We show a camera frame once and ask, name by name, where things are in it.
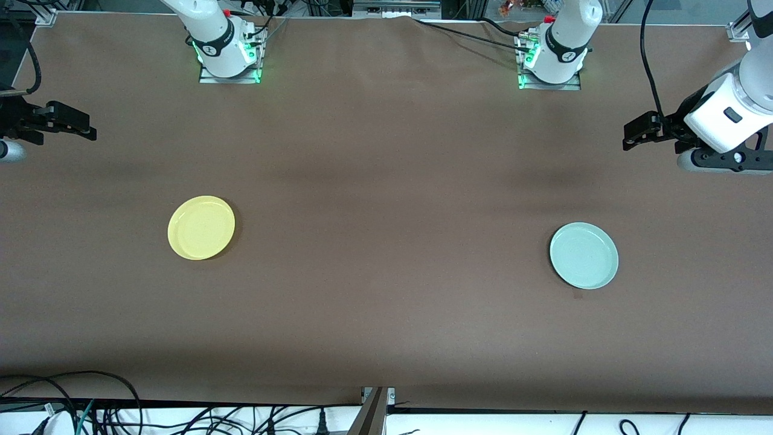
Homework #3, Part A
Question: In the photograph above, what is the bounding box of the brown table cover sheet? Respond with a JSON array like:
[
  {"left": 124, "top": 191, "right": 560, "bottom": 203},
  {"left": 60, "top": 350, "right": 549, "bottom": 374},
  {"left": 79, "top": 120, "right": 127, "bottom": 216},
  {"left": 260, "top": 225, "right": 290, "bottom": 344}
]
[{"left": 0, "top": 11, "right": 773, "bottom": 407}]

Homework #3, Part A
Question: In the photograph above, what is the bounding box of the short black base cable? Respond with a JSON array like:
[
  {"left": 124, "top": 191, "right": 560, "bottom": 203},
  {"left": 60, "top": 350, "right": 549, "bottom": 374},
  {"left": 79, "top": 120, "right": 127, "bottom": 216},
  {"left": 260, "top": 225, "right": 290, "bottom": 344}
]
[{"left": 480, "top": 17, "right": 533, "bottom": 38}]

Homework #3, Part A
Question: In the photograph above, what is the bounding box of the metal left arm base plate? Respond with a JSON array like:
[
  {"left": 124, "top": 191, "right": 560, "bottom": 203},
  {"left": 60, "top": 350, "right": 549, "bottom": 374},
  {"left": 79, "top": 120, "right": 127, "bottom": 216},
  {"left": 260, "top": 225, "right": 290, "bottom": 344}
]
[{"left": 518, "top": 33, "right": 582, "bottom": 91}]

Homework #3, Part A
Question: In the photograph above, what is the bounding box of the long black table cable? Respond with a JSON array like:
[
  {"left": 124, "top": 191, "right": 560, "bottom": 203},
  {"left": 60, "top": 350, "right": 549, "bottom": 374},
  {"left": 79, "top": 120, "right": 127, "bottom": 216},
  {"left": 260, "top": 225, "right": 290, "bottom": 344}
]
[{"left": 413, "top": 18, "right": 533, "bottom": 54}]

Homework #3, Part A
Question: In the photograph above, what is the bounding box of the looping black cable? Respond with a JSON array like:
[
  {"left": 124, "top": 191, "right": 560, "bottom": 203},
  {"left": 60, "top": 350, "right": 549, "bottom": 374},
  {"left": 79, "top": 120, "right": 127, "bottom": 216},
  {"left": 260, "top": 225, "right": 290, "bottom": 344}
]
[{"left": 0, "top": 370, "right": 143, "bottom": 435}]

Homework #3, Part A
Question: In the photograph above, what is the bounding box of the green cable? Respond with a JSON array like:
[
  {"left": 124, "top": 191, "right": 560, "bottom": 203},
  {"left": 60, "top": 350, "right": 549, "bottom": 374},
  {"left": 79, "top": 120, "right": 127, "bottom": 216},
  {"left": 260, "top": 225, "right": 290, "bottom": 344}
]
[{"left": 75, "top": 399, "right": 96, "bottom": 435}]

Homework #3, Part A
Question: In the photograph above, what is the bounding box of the yellow round plate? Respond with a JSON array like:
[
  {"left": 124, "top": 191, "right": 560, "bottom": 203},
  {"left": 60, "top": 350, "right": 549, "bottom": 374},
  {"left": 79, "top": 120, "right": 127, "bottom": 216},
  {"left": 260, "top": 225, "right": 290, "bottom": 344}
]
[{"left": 167, "top": 195, "right": 236, "bottom": 261}]

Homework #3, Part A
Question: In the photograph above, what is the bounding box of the pale green round plate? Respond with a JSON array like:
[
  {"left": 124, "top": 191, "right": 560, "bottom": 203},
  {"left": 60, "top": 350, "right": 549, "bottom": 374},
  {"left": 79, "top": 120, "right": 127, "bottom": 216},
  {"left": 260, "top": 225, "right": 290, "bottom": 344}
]
[{"left": 549, "top": 222, "right": 620, "bottom": 290}]

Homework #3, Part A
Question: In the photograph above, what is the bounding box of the metal rail with sockets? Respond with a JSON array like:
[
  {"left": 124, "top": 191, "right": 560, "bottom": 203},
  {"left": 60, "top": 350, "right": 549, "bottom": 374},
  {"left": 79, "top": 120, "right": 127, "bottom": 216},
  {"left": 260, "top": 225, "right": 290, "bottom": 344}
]
[{"left": 352, "top": 0, "right": 443, "bottom": 19}]

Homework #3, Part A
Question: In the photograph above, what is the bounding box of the white lower shelf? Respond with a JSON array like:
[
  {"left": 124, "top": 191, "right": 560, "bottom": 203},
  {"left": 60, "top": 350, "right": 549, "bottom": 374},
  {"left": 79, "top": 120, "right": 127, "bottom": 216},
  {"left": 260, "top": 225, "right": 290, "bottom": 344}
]
[{"left": 0, "top": 404, "right": 773, "bottom": 435}]

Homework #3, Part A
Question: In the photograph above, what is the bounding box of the aluminium frame profile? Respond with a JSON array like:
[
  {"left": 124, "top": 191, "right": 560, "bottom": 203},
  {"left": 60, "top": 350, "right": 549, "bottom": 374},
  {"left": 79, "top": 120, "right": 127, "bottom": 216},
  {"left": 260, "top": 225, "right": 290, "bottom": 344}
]
[{"left": 347, "top": 387, "right": 396, "bottom": 435}]

